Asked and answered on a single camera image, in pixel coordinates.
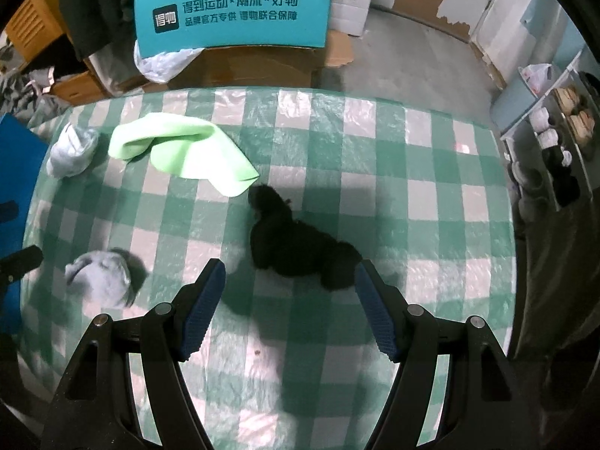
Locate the wooden wardrobe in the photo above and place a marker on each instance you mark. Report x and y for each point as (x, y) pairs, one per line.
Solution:
(28, 14)

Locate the white plastic bag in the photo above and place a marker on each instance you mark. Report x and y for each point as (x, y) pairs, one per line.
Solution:
(159, 65)

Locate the white sock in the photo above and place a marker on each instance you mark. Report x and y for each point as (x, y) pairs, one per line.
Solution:
(70, 152)

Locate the grey shoe rack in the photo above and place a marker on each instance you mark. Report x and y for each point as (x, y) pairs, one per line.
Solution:
(553, 150)

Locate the teal printed box lid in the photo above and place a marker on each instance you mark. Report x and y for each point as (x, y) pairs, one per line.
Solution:
(234, 33)

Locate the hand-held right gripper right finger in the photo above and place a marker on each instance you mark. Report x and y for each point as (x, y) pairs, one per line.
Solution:
(375, 309)

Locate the white bin liner bag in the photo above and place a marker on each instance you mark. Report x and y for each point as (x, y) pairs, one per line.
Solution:
(534, 75)

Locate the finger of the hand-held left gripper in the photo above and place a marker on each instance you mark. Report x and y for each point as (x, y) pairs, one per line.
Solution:
(7, 212)
(21, 261)

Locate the black hanging coat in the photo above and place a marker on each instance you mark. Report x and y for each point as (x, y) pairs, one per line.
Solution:
(89, 9)

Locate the grey clothes pile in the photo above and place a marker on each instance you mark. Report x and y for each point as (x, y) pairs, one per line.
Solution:
(28, 89)

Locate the group of assorted shoes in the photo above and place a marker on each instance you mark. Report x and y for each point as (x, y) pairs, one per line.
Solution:
(548, 138)

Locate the brown cardboard box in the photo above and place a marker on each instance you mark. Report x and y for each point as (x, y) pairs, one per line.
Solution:
(262, 68)

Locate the green white checked tablecloth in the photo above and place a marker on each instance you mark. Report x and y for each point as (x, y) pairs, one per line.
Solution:
(375, 173)

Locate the black sock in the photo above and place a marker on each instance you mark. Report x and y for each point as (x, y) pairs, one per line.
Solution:
(295, 243)

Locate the light green cloth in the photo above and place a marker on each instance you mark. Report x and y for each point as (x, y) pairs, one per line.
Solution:
(183, 150)

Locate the pale grey sock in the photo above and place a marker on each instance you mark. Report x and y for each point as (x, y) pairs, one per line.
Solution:
(101, 276)

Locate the white door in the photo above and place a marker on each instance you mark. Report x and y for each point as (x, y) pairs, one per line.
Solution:
(515, 18)

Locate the wooden drawer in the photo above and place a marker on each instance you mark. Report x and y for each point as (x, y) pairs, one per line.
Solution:
(75, 85)

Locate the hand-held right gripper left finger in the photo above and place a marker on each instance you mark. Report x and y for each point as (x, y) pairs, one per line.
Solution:
(202, 309)

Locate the blue-edged cardboard box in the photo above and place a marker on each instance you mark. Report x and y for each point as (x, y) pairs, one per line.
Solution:
(23, 168)

